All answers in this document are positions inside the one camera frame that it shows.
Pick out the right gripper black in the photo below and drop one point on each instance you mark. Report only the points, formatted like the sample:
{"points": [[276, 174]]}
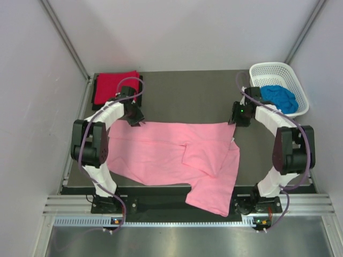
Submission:
{"points": [[235, 117]]}

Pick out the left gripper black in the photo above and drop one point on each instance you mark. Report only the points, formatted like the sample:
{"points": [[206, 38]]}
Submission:
{"points": [[134, 122]]}

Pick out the pink t shirt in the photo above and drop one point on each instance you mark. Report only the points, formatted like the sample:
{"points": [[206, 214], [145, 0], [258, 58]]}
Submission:
{"points": [[205, 156]]}

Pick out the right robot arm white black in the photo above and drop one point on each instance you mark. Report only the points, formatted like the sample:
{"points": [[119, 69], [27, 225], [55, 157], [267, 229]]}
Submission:
{"points": [[293, 151]]}

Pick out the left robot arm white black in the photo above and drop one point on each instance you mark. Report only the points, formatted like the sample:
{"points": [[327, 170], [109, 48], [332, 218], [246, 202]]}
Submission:
{"points": [[90, 144]]}

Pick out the folded red t shirt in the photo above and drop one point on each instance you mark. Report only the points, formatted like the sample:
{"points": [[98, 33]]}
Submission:
{"points": [[106, 85]]}

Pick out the folded black t shirt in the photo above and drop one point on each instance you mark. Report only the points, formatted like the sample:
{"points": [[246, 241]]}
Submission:
{"points": [[136, 84]]}

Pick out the blue t shirt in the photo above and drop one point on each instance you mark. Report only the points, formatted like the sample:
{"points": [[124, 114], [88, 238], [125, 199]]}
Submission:
{"points": [[281, 97]]}

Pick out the white plastic basket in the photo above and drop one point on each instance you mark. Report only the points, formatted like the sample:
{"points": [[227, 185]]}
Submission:
{"points": [[280, 74]]}

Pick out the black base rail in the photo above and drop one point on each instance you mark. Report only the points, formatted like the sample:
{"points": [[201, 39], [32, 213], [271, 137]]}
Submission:
{"points": [[167, 204]]}

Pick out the grey slotted cable duct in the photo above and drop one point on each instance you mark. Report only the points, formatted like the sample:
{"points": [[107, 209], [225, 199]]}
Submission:
{"points": [[113, 222]]}

